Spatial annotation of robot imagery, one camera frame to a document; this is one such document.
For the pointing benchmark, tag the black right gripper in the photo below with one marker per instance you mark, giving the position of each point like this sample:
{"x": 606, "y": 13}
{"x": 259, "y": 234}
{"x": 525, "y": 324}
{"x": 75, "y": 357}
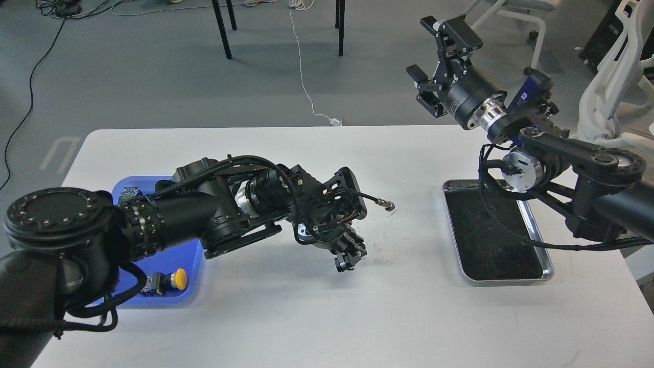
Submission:
{"x": 464, "y": 86}

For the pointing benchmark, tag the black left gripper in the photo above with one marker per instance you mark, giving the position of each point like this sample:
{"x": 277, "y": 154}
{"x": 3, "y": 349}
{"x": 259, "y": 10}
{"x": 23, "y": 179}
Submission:
{"x": 343, "y": 242}

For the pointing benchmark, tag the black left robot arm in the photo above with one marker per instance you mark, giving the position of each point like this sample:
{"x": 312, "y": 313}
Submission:
{"x": 74, "y": 252}

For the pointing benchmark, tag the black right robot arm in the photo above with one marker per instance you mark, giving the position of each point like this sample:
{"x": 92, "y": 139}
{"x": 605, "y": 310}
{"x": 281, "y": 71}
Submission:
{"x": 600, "y": 191}

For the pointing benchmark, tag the silver metal tray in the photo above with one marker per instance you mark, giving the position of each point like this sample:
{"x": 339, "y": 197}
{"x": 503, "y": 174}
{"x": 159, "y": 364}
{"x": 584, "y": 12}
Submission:
{"x": 487, "y": 233}

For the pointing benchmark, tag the white rolling chair base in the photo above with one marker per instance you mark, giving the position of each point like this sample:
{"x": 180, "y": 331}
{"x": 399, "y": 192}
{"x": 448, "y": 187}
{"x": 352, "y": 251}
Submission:
{"x": 522, "y": 10}

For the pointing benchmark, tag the black table leg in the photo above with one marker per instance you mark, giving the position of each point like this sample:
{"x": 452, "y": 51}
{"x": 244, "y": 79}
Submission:
{"x": 222, "y": 26}
{"x": 340, "y": 25}

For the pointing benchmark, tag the white office chair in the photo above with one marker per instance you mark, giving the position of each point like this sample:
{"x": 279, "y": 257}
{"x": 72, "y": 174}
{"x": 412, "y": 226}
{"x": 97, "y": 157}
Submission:
{"x": 598, "y": 122}

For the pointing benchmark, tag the yellow push button switch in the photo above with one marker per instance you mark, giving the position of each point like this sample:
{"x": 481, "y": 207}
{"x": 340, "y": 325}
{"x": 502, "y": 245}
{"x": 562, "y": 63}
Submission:
{"x": 158, "y": 283}

